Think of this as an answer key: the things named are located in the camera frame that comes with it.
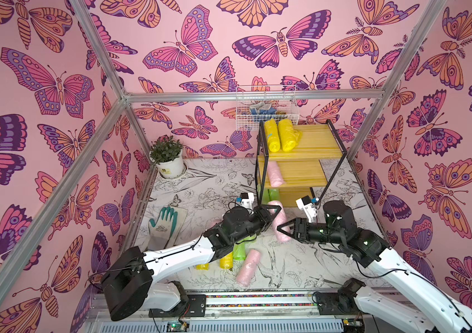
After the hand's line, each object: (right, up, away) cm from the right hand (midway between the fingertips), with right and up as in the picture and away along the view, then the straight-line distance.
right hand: (281, 228), depth 68 cm
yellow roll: (-19, -17, +14) cm, 29 cm away
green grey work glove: (-48, -7, +22) cm, 53 cm away
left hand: (+1, +5, +2) cm, 6 cm away
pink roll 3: (-10, -18, +11) cm, 23 cm away
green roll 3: (-14, -13, +15) cm, 24 cm away
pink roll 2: (0, +3, 0) cm, 3 cm away
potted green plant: (-49, +28, +31) cm, 64 cm away
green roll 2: (+3, +8, +32) cm, 33 cm away
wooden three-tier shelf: (+10, +16, +23) cm, 30 cm away
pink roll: (+1, +18, +19) cm, 26 cm away
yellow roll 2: (-28, -18, +12) cm, 35 cm away
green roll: (-2, +8, +29) cm, 30 cm away
